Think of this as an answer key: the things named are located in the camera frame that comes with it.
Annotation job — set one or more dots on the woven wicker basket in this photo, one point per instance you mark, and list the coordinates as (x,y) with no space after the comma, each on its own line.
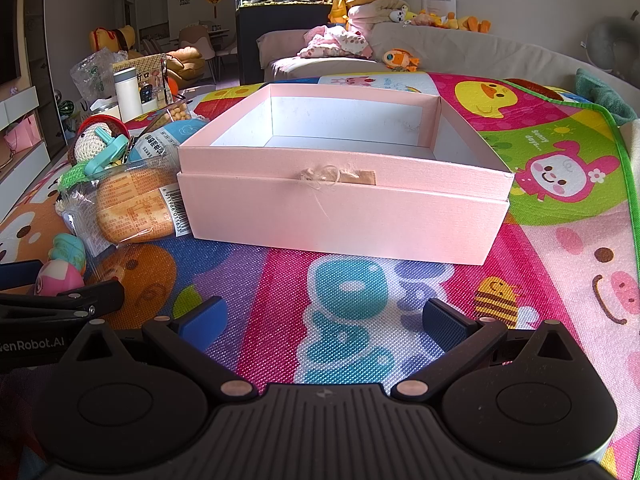
(151,69)

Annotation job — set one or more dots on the colourful cartoon play mat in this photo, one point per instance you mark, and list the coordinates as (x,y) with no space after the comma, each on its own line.
(335,278)

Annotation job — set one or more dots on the packaged orange bread bun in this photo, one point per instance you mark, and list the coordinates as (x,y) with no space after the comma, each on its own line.
(129,204)

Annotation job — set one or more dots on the pink floral blanket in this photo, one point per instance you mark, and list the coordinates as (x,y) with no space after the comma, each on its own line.
(334,42)

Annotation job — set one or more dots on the beige sofa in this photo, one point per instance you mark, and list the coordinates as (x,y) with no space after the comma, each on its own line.
(455,52)

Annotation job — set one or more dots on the pink cardboard box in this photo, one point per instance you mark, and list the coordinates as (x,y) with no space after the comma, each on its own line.
(346,170)

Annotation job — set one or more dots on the black fish tank cabinet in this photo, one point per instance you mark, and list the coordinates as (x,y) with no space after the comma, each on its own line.
(268,32)

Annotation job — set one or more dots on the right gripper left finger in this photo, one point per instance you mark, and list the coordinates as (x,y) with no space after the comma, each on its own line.
(180,343)

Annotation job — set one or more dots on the clear plastic bag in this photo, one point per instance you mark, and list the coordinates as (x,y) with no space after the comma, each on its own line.
(93,76)

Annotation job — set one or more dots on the orange fish plush toy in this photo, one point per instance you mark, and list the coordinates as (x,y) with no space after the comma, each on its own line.
(400,60)

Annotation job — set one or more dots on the yellow duck plush row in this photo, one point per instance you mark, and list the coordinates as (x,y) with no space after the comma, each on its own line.
(449,21)

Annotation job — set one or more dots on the crochet doll red hat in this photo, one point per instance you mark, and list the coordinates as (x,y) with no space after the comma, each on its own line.
(86,145)

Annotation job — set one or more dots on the grey neck pillow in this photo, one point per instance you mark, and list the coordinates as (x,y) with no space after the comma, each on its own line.
(613,45)

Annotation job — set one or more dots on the blue white snack packet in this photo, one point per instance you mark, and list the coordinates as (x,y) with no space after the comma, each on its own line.
(164,141)

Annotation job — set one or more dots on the yellow duck bag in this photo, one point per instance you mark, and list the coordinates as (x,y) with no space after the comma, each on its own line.
(118,39)

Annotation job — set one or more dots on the teal green cloth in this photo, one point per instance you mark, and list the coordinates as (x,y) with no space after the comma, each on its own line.
(597,91)

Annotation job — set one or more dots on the pink teal toy ball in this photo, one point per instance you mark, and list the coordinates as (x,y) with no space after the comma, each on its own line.
(64,271)

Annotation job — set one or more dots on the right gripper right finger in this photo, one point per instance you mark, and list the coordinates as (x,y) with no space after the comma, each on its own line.
(466,344)

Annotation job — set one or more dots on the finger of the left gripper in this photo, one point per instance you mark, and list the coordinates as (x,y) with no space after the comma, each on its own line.
(19,273)
(96,300)

